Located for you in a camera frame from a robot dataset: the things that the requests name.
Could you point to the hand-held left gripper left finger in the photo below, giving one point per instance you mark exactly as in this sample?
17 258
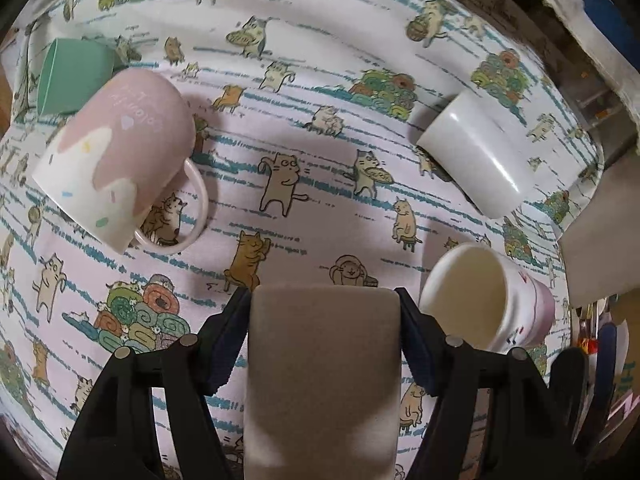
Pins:
227 347

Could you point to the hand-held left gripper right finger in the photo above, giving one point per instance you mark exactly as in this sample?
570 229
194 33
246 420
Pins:
416 352

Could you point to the beige cup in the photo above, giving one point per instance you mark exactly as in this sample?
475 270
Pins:
322 375

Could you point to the white cup with pink band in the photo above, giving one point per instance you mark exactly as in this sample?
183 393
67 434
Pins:
470 292

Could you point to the plain white cup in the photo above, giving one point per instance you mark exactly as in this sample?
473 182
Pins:
482 152

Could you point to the green cup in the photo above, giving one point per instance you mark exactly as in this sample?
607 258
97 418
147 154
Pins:
70 77

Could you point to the grey board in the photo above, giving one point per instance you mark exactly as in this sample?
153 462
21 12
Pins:
605 245

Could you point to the pink and white mug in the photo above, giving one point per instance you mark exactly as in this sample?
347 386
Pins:
125 145

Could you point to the cat print cloth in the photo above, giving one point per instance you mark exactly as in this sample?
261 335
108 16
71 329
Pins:
320 60

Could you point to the clear plastic box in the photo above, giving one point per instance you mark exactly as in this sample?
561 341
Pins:
585 95

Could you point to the grey white towel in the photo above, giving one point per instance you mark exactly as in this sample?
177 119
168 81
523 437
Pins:
595 30

